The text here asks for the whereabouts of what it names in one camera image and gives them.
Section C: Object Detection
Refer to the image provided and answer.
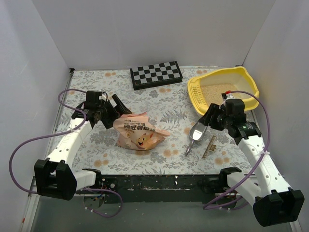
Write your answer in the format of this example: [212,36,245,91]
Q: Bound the silver metal scoop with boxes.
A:
[185,122,208,156]

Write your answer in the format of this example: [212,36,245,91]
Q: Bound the pink cat litter bag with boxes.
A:
[113,113,170,150]

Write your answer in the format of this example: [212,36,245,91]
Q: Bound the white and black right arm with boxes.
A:
[199,99,305,227]

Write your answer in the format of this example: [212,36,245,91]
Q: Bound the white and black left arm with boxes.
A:
[34,91,131,200]

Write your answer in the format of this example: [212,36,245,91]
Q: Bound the yellow and white litter box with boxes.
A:
[187,66,259,116]

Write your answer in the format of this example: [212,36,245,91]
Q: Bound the floral patterned table mat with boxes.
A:
[66,67,251,174]

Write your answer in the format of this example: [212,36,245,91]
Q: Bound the small brown wooden ruler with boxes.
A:
[202,135,216,159]

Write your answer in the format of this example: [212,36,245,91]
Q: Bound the black and silver chessboard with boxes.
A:
[130,61,183,90]

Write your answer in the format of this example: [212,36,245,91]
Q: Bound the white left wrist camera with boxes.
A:
[99,92,108,101]

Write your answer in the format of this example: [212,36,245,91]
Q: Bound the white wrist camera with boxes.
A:
[99,92,108,101]
[221,90,235,106]

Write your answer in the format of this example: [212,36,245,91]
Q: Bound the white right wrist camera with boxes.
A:
[221,90,235,106]

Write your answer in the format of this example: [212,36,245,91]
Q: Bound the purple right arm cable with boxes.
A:
[202,90,271,211]

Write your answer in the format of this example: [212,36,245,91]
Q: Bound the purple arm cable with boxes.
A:
[202,90,271,211]
[8,88,124,218]

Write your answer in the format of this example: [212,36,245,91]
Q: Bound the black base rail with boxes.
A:
[79,169,242,206]

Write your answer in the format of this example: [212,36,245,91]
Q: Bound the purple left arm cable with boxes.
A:
[8,88,124,218]

